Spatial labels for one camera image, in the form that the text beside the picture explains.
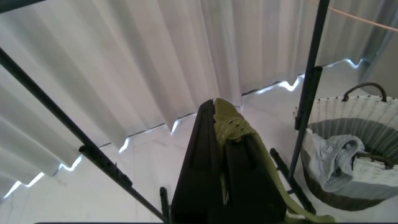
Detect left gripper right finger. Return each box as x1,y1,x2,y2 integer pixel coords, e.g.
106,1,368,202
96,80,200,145
207,138,287,222

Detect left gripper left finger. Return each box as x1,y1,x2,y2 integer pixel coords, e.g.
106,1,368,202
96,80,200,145
170,99,225,222

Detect green printed shirt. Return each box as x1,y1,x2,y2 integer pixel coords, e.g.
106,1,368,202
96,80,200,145
213,98,337,223

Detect pink clothes hanger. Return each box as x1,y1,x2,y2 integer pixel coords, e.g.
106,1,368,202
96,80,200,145
310,0,398,32

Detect white laundry basket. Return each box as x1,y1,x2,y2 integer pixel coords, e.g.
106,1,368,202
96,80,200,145
294,82,398,212

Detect black clothes rack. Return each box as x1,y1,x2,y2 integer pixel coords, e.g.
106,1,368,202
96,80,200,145
0,0,331,223

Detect pale grey shorts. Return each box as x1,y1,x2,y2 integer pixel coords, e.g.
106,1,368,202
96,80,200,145
306,132,366,194

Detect white curtain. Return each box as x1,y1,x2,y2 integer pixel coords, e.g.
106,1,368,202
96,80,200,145
0,0,398,200

